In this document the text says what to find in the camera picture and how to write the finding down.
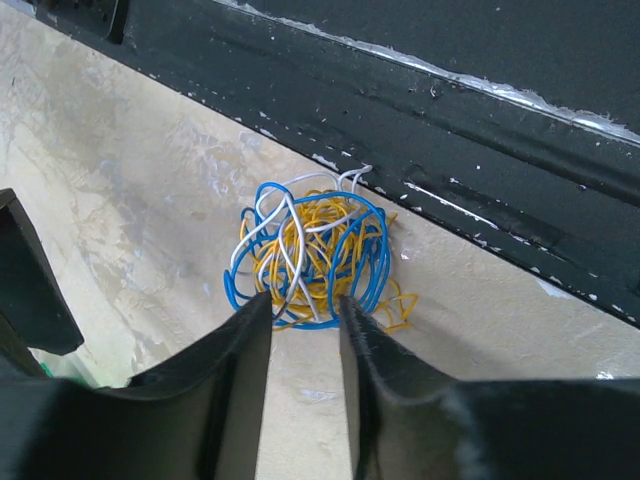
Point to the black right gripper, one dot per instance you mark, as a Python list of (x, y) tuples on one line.
[(34, 313)]

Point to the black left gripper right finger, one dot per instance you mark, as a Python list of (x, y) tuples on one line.
[(408, 420)]

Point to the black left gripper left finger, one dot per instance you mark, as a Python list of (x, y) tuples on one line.
[(196, 415)]

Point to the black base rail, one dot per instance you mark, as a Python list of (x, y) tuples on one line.
[(514, 124)]

